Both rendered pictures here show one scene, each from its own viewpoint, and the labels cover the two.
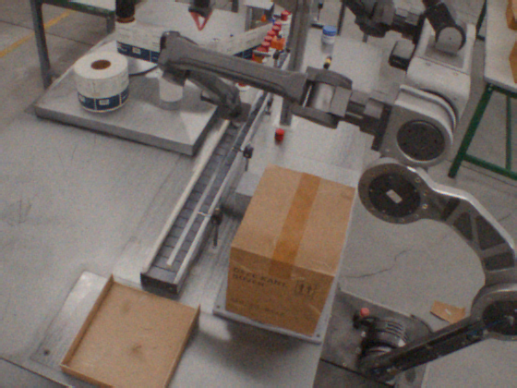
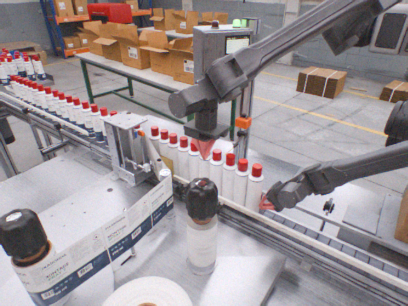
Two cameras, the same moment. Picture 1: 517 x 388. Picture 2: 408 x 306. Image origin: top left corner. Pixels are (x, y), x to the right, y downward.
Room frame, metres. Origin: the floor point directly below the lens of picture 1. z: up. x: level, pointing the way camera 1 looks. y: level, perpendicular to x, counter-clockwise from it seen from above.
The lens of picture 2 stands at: (1.30, 0.86, 1.59)
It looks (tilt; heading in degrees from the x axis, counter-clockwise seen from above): 32 degrees down; 296
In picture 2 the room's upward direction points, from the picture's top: straight up
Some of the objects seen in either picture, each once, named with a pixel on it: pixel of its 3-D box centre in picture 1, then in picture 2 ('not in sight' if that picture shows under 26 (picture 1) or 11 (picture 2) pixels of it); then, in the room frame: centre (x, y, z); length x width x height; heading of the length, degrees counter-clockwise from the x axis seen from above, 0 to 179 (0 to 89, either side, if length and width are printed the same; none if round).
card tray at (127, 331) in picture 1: (132, 336); not in sight; (0.59, 0.27, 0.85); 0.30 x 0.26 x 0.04; 170
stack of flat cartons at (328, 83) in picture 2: not in sight; (321, 81); (1.54, -4.13, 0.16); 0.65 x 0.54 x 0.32; 168
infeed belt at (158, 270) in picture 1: (246, 114); (229, 204); (1.57, 0.10, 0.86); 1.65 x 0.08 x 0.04; 170
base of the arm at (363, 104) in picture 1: (369, 111); not in sight; (0.82, -0.18, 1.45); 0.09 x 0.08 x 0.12; 163
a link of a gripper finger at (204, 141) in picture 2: (202, 17); (201, 142); (1.59, 0.29, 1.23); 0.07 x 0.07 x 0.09; 81
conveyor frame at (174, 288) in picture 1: (246, 115); (229, 206); (1.57, 0.10, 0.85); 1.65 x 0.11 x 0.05; 170
